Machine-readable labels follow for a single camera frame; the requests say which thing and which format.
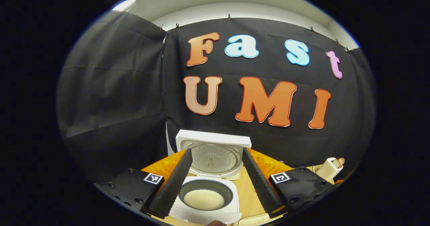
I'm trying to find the ceiling light panel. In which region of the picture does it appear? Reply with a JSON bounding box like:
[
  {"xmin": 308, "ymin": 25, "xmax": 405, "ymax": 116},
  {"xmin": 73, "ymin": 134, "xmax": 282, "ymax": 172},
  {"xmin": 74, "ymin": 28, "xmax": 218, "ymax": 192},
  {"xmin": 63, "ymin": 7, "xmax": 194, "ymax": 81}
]
[{"xmin": 112, "ymin": 0, "xmax": 136, "ymax": 12}]

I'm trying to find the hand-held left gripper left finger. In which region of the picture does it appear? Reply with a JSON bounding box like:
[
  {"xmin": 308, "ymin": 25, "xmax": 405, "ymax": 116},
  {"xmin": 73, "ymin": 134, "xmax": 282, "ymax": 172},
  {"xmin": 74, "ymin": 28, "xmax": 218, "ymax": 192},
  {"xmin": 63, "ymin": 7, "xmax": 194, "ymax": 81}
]
[{"xmin": 94, "ymin": 148, "xmax": 194, "ymax": 220}]

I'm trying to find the white rice cooker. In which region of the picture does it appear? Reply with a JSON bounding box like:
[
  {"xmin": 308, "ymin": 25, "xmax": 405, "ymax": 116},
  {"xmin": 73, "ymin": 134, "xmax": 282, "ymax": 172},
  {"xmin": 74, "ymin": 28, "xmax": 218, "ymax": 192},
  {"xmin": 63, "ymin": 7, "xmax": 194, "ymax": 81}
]
[{"xmin": 168, "ymin": 129, "xmax": 252, "ymax": 225}]

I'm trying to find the white rice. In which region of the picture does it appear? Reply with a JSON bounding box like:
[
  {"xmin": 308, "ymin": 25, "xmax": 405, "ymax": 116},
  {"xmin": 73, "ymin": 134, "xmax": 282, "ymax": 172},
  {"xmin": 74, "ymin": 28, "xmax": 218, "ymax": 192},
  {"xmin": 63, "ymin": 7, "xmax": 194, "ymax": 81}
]
[{"xmin": 183, "ymin": 189, "xmax": 225, "ymax": 211}]

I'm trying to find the white toaster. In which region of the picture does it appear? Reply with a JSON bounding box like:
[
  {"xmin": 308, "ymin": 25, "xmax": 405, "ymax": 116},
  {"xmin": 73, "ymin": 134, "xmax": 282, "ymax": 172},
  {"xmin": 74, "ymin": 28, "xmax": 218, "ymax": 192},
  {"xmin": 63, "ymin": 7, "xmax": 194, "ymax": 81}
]
[{"xmin": 316, "ymin": 158, "xmax": 344, "ymax": 182}]

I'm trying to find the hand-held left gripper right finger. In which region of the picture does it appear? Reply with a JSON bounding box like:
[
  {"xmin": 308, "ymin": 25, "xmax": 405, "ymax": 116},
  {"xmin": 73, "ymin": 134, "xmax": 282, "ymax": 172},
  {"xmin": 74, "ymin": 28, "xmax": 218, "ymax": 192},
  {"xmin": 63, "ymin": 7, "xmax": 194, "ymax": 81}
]
[{"xmin": 242, "ymin": 147, "xmax": 337, "ymax": 219}]

